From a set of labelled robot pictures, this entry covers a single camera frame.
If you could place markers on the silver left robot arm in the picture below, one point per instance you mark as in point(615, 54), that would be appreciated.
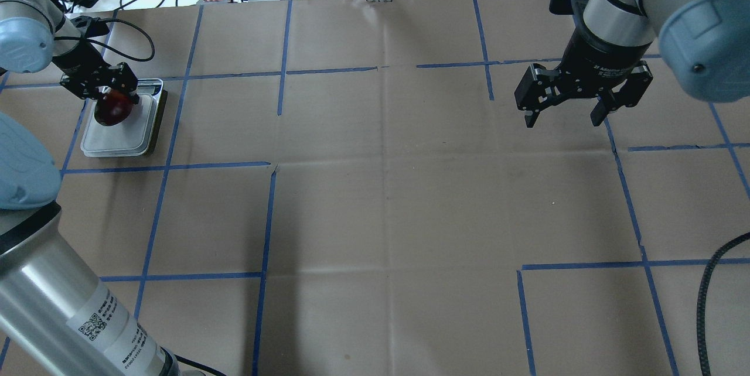
point(54, 306)

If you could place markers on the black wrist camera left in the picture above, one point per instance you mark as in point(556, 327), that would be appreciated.
point(91, 27)

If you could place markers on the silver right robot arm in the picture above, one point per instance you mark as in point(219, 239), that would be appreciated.
point(703, 42)

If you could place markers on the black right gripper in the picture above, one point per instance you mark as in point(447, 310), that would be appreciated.
point(599, 56)

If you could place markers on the silver digital kitchen scale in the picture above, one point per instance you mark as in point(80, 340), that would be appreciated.
point(135, 136)

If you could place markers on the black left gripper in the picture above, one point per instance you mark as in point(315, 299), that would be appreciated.
point(78, 60)

